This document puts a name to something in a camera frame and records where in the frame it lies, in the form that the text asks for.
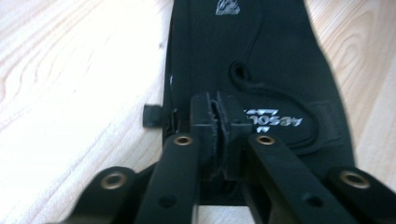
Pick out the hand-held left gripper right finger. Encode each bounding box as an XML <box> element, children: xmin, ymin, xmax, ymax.
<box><xmin>216</xmin><ymin>91</ymin><xmax>360</xmax><ymax>224</ymax></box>

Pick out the black glove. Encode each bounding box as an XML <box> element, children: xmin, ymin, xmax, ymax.
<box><xmin>142</xmin><ymin>0</ymin><xmax>357</xmax><ymax>207</ymax></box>

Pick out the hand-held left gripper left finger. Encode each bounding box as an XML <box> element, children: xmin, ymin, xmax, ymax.
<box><xmin>134</xmin><ymin>91</ymin><xmax>219</xmax><ymax>224</ymax></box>

